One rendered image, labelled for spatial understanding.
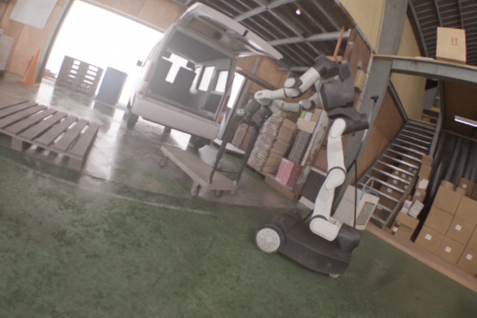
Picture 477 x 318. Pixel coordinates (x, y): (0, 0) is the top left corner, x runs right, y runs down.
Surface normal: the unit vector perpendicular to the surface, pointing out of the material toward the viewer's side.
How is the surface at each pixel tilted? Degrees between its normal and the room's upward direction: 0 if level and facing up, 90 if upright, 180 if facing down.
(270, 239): 90
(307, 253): 90
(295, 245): 90
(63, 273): 0
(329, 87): 97
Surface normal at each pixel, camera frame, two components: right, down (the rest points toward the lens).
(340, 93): -0.41, 0.04
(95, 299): 0.37, -0.93
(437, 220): -0.77, -0.26
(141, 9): 0.50, 0.26
